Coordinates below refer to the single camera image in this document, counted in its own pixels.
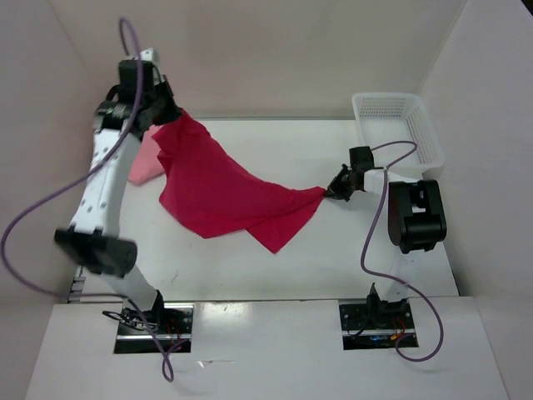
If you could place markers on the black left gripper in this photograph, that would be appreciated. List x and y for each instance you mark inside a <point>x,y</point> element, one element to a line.
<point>174,112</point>

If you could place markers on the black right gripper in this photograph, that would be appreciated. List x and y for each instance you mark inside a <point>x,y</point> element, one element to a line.
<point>335,185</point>

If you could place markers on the pink t shirt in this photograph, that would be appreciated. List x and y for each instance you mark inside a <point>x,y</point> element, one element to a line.
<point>146,165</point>

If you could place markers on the magenta t shirt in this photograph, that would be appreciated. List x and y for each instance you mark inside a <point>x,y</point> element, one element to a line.
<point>212,195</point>

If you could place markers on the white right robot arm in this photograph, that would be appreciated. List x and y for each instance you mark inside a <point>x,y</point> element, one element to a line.
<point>415,214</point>

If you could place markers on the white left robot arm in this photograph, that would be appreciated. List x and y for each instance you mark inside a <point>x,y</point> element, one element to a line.
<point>92,239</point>

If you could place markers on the white plastic laundry basket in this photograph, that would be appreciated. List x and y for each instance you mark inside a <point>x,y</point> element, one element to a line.
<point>391,119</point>

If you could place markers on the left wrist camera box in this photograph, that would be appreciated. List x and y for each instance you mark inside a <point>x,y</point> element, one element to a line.
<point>151,55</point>

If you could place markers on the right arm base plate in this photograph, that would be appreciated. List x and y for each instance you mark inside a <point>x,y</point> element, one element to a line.
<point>362,330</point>

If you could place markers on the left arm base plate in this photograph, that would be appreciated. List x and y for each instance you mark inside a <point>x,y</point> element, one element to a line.
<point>175,333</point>

